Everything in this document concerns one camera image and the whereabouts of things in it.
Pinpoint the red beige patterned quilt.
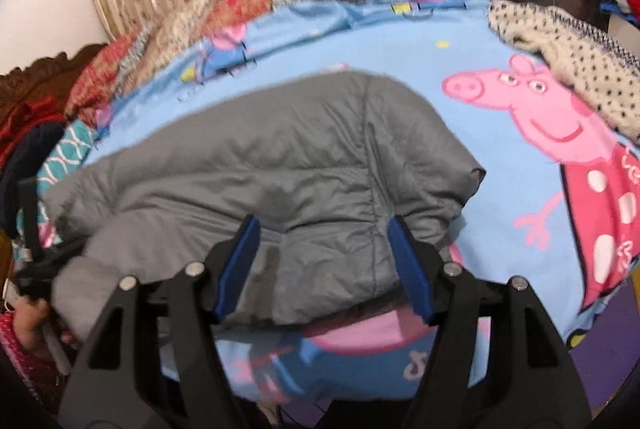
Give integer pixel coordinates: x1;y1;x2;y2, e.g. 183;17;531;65
65;0;297;120

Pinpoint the white black-dotted sweater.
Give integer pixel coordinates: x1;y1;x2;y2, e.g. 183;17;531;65
487;0;640;144

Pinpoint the blue cartoon pig bedsheet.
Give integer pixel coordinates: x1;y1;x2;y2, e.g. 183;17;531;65
17;0;640;405

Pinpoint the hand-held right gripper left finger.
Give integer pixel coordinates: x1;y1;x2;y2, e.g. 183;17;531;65
59;215;261;429

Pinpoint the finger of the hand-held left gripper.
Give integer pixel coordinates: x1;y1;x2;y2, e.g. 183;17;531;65
17;178;45;262

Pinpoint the purple floor mat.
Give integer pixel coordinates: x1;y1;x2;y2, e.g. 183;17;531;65
240;279;637;429

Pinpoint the teal wave-patterned cloth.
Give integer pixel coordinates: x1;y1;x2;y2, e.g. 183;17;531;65
37;119;98;200

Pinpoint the red knitted cloth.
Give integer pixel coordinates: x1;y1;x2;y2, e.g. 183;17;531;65
0;96;68;154

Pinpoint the grey padded jacket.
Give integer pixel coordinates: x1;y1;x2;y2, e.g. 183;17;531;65
42;70;487;350

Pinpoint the person's left hand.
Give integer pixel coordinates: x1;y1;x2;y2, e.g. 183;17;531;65
12;298;76;355

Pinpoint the dark navy cloth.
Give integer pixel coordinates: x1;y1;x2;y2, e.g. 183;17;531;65
0;124;66;230

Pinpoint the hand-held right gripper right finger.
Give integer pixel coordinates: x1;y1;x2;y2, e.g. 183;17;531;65
387;215;594;429

